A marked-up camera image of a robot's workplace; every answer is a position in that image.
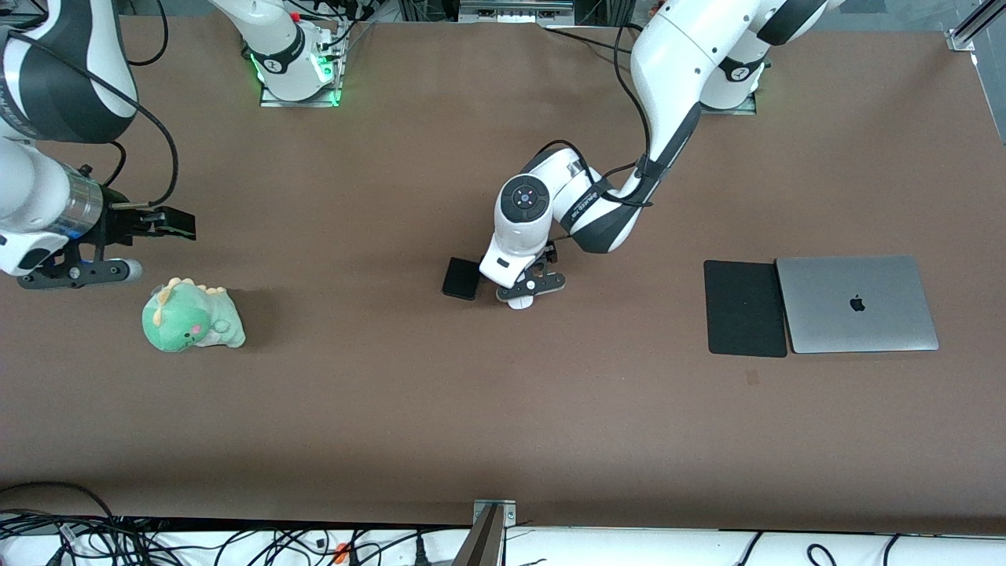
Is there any black smartphone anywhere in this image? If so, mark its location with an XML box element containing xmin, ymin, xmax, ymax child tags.
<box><xmin>442</xmin><ymin>256</ymin><xmax>483</xmax><ymax>302</ymax></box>

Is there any black mouse pad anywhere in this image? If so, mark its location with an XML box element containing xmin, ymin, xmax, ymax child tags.
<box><xmin>703</xmin><ymin>259</ymin><xmax>788</xmax><ymax>358</ymax></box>

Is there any green dinosaur plush toy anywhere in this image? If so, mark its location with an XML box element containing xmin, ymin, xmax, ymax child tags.
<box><xmin>141</xmin><ymin>277</ymin><xmax>247</xmax><ymax>354</ymax></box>

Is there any dark equipment rack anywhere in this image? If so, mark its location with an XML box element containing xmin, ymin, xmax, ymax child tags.
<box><xmin>576</xmin><ymin>0</ymin><xmax>633</xmax><ymax>24</ymax></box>
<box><xmin>399</xmin><ymin>0</ymin><xmax>461</xmax><ymax>23</ymax></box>

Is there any silver laptop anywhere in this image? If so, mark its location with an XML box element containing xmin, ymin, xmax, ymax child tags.
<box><xmin>776</xmin><ymin>254</ymin><xmax>940</xmax><ymax>355</ymax></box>

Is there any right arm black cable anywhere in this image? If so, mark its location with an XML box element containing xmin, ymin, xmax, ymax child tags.
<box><xmin>0</xmin><ymin>30</ymin><xmax>180</xmax><ymax>209</ymax></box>

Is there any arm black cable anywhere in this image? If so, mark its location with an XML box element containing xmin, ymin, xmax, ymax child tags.
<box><xmin>0</xmin><ymin>30</ymin><xmax>180</xmax><ymax>209</ymax></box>
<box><xmin>533</xmin><ymin>47</ymin><xmax>657</xmax><ymax>237</ymax></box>

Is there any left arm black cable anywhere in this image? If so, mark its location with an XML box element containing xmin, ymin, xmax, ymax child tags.
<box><xmin>533</xmin><ymin>47</ymin><xmax>657</xmax><ymax>237</ymax></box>

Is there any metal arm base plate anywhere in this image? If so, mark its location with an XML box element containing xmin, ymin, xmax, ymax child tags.
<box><xmin>698</xmin><ymin>93</ymin><xmax>759</xmax><ymax>117</ymax></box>
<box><xmin>258</xmin><ymin>79</ymin><xmax>344</xmax><ymax>108</ymax></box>

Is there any thin black cable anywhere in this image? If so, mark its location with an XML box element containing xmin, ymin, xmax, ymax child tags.
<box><xmin>541</xmin><ymin>24</ymin><xmax>637</xmax><ymax>56</ymax></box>

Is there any aluminium rail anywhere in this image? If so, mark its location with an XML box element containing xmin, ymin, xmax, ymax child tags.
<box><xmin>458</xmin><ymin>0</ymin><xmax>576</xmax><ymax>24</ymax></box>

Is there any black looped cable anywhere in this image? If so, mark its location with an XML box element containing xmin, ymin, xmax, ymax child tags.
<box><xmin>0</xmin><ymin>481</ymin><xmax>119</xmax><ymax>524</ymax></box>

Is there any metal post with bracket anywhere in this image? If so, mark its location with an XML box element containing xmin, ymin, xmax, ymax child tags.
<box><xmin>454</xmin><ymin>498</ymin><xmax>518</xmax><ymax>566</ymax></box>

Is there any tangled black cable bundle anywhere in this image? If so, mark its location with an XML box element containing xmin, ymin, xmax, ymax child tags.
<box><xmin>0</xmin><ymin>509</ymin><xmax>441</xmax><ymax>566</ymax></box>

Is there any aluminium frame profile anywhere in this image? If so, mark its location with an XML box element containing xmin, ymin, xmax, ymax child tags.
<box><xmin>945</xmin><ymin>0</ymin><xmax>1006</xmax><ymax>53</ymax></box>

